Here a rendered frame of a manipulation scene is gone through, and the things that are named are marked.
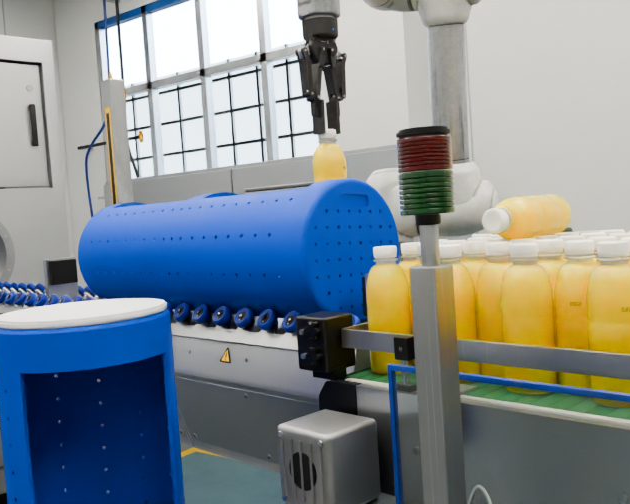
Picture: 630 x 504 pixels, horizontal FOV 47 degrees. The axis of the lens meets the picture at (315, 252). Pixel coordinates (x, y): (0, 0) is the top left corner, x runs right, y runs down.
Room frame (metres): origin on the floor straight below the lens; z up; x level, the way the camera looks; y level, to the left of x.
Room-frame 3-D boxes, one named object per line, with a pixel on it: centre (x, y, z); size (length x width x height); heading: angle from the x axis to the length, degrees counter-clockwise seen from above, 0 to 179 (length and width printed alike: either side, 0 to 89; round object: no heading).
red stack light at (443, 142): (0.86, -0.14, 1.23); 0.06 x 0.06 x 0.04
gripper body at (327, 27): (1.55, -0.04, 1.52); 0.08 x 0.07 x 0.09; 135
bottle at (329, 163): (1.55, -0.04, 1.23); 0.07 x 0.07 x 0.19
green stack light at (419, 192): (0.86, -0.14, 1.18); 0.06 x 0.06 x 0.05
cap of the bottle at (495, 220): (1.15, -0.29, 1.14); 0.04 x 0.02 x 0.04; 46
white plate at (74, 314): (1.22, 0.40, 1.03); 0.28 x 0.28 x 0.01
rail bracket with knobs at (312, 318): (1.21, -0.01, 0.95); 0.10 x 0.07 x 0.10; 135
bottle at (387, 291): (1.21, -0.12, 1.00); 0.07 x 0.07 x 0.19
